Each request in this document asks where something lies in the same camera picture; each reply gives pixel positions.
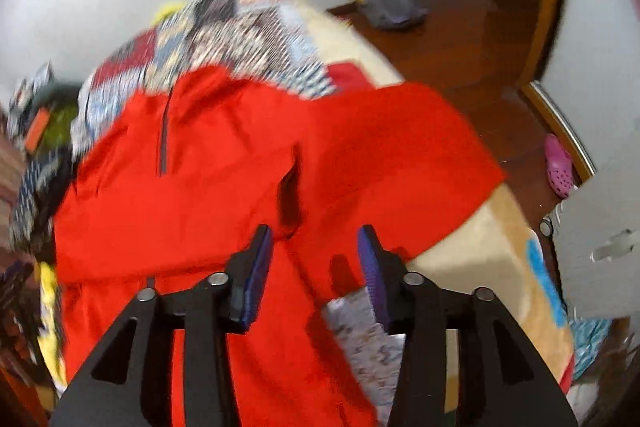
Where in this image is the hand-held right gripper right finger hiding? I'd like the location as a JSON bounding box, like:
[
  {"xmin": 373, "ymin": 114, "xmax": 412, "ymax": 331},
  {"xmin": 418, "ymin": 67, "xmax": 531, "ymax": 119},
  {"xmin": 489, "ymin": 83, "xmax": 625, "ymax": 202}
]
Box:
[{"xmin": 356, "ymin": 224, "xmax": 581, "ymax": 427}]

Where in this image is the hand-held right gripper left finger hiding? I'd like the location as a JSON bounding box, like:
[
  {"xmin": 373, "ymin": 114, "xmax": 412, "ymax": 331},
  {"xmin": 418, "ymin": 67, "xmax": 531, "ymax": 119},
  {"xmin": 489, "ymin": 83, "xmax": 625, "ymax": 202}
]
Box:
[{"xmin": 49, "ymin": 224, "xmax": 275, "ymax": 427}]

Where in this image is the red jacket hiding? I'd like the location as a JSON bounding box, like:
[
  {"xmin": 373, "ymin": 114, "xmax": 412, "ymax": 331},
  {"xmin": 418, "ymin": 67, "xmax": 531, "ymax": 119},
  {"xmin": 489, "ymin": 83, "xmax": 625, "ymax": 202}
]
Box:
[{"xmin": 52, "ymin": 66, "xmax": 508, "ymax": 427}]

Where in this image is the beige blanket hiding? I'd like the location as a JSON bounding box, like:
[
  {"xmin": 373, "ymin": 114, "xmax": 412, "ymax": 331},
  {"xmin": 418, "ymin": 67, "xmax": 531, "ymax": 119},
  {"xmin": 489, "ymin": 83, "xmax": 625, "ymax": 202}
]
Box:
[{"xmin": 295, "ymin": 2, "xmax": 576, "ymax": 413}]

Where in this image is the pink clog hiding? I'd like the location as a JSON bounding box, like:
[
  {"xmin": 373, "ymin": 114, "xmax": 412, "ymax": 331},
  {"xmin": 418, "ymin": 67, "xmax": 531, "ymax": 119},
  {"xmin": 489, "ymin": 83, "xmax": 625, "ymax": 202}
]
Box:
[{"xmin": 544, "ymin": 134, "xmax": 574, "ymax": 198}]

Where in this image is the teal patterned cloth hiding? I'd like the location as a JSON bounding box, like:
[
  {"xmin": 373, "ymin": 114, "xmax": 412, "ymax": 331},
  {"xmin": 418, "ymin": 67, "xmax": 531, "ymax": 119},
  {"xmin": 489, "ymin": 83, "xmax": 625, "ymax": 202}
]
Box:
[{"xmin": 567, "ymin": 314, "xmax": 613, "ymax": 380}]

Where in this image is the patchwork quilt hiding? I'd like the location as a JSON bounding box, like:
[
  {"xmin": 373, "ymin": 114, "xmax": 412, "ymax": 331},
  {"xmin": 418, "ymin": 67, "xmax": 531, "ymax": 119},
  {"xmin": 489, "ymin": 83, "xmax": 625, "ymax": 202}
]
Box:
[{"xmin": 70, "ymin": 0, "xmax": 407, "ymax": 410}]

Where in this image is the green cloth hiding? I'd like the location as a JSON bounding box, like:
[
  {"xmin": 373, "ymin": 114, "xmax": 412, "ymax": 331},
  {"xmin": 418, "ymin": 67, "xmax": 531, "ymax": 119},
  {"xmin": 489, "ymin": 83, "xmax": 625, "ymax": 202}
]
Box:
[{"xmin": 42, "ymin": 104, "xmax": 81, "ymax": 152}]

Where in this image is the orange box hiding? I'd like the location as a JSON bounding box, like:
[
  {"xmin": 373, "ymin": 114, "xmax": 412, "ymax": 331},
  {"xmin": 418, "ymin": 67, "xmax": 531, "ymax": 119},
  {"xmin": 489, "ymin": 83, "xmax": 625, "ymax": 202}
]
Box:
[{"xmin": 24, "ymin": 109, "xmax": 51, "ymax": 152}]

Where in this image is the white door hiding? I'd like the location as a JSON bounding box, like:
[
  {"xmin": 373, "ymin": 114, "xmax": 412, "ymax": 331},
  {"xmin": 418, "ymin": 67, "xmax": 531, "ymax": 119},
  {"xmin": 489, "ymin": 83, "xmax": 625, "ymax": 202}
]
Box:
[{"xmin": 542, "ymin": 0, "xmax": 640, "ymax": 178}]

